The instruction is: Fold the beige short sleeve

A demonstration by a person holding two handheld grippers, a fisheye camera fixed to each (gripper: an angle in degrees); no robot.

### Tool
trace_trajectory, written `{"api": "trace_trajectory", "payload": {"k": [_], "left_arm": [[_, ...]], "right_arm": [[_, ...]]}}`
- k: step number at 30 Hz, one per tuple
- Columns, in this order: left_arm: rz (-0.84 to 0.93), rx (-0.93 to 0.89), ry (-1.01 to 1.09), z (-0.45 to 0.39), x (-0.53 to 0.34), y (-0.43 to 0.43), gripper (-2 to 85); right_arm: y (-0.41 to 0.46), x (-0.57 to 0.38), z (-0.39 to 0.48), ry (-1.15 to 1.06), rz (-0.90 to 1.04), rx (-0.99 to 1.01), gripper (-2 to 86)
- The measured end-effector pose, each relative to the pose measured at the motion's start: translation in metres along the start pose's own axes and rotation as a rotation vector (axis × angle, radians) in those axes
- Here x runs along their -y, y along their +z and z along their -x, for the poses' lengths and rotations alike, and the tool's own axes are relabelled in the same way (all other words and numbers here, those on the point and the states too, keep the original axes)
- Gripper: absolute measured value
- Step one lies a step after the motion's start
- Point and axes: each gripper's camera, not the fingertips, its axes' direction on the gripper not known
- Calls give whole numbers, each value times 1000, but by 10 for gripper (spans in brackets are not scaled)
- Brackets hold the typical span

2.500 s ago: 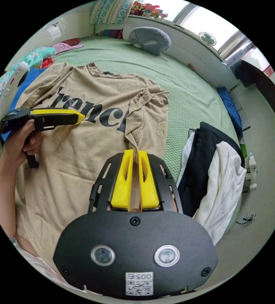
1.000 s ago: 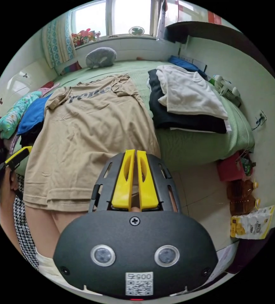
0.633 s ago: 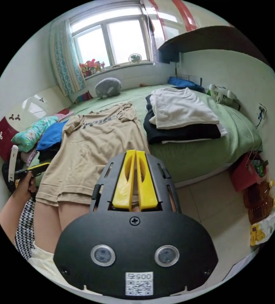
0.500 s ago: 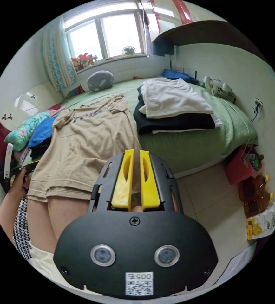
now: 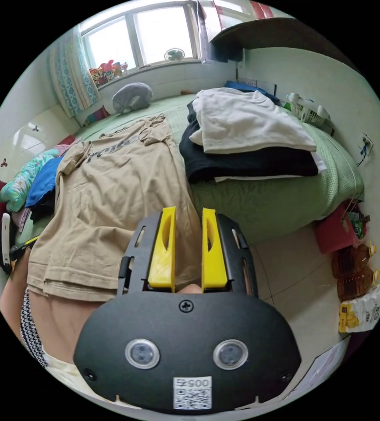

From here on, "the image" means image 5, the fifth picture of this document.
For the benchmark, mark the patterned teal curtain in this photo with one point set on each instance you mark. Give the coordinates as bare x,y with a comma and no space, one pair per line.
71,79

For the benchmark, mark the yellow and white sack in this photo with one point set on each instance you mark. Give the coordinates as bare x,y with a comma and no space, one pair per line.
364,309

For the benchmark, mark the dark wooden shelf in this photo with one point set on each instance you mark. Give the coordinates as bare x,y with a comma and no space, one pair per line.
275,33

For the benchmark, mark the pile of clothes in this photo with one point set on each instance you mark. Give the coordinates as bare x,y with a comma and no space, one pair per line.
242,131
42,184

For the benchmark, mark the colourful toys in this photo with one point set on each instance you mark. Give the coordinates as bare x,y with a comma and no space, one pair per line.
106,72

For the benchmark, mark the beige short sleeve shirt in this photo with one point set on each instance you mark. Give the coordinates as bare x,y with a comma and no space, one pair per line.
111,197

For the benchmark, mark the bed with green mat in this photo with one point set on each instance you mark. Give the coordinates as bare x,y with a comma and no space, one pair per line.
275,204

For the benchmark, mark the colourful striped cushion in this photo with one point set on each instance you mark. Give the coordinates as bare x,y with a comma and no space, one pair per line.
96,115

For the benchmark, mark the amber oil bottle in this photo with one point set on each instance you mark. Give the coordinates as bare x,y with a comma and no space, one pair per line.
351,258
355,284

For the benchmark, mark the small white fan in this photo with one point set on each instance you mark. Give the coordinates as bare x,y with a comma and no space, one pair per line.
174,55

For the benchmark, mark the white paper sheet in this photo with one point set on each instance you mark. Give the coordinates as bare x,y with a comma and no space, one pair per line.
324,368

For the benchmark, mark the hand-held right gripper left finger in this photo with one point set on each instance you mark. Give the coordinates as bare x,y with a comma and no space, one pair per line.
161,263

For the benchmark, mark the person's left forearm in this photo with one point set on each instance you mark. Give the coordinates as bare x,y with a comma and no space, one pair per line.
12,302

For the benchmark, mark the grey pillow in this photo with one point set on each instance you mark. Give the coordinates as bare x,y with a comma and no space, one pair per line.
132,97

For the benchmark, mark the red bag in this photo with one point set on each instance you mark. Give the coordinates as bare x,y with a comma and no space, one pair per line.
334,230

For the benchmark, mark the white wall socket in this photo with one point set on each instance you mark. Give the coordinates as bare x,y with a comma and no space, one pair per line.
365,144

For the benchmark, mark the window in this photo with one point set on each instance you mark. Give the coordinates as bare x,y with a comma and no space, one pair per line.
157,33

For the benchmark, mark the person's left hand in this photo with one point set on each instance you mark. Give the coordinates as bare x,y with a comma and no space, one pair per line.
20,266

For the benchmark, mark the person's body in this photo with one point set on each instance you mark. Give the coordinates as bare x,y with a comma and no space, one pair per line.
61,329

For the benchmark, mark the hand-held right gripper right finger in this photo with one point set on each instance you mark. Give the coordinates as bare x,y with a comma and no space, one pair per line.
213,263

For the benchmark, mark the white plastic basket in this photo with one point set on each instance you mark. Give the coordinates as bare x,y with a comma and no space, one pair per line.
308,112

